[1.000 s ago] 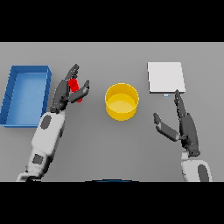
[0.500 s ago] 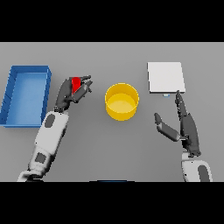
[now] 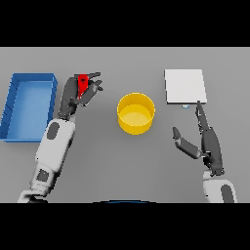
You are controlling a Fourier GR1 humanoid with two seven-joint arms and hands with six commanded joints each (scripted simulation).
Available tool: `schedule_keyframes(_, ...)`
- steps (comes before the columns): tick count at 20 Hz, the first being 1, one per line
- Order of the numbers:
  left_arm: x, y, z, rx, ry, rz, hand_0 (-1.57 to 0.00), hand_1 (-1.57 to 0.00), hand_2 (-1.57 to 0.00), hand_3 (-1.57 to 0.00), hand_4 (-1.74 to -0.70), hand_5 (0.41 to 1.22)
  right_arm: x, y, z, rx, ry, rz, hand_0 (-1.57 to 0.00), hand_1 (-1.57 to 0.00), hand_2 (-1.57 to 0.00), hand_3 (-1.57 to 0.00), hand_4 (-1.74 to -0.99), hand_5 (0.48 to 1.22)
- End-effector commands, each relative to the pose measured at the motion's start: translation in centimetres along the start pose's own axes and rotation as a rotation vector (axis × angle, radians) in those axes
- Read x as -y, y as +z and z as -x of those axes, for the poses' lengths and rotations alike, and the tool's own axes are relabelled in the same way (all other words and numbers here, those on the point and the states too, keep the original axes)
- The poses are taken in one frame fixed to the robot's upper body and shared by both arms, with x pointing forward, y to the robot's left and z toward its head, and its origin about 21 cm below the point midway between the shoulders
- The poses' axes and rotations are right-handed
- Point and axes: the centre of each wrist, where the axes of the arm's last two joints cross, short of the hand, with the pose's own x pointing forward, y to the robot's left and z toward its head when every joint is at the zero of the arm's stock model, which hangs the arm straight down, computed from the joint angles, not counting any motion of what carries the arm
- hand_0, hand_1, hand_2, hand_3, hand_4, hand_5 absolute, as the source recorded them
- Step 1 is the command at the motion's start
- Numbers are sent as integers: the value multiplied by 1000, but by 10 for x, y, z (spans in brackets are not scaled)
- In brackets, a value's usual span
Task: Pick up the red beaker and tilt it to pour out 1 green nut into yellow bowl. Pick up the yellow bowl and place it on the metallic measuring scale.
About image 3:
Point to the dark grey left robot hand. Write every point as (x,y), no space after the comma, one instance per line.
(70,94)

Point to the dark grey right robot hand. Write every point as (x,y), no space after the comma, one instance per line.
(211,143)

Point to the red beaker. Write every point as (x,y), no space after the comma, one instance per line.
(82,83)

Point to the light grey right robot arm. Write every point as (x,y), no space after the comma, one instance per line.
(216,192)

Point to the pale square measuring scale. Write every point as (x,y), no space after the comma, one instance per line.
(185,86)

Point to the yellow bowl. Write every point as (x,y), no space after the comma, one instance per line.
(136,114)

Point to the blue tray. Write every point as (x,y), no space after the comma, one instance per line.
(27,107)

